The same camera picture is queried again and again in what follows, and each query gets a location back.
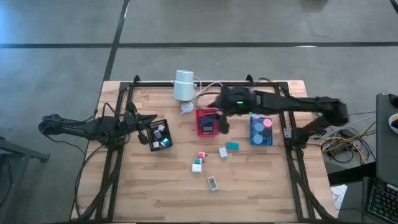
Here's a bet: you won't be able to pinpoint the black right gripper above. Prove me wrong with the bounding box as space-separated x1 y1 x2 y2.
207 86 261 135

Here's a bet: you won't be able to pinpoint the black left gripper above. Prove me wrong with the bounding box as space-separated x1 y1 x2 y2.
124 101 158 146

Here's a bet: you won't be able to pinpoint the black plastic basket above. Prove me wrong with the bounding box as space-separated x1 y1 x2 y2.
146 119 174 152

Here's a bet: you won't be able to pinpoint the red plastic basket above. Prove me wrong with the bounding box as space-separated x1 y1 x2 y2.
195 108 220 138

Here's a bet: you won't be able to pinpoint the white desk lamp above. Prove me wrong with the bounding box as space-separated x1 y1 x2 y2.
172 69 197 102

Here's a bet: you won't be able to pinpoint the blue plastic basket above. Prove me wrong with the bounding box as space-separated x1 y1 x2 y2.
249 114 274 146

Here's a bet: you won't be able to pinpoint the black metal stand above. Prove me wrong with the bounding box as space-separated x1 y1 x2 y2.
0 136 50 218

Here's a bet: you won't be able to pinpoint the white paper sheet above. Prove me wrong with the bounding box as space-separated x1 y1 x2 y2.
330 184 348 215

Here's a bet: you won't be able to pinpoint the black computer keyboard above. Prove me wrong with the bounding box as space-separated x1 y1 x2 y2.
366 182 398 223

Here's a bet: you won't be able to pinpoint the white lamp power cable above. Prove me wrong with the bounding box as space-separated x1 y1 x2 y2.
186 76 224 116

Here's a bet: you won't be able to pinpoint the white round cable switch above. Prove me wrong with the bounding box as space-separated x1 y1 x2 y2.
180 101 194 114

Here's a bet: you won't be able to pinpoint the black aluminium table frame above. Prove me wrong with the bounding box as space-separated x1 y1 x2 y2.
71 81 335 222

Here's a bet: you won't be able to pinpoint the tangled floor cables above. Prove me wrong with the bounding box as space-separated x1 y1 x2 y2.
310 110 377 164

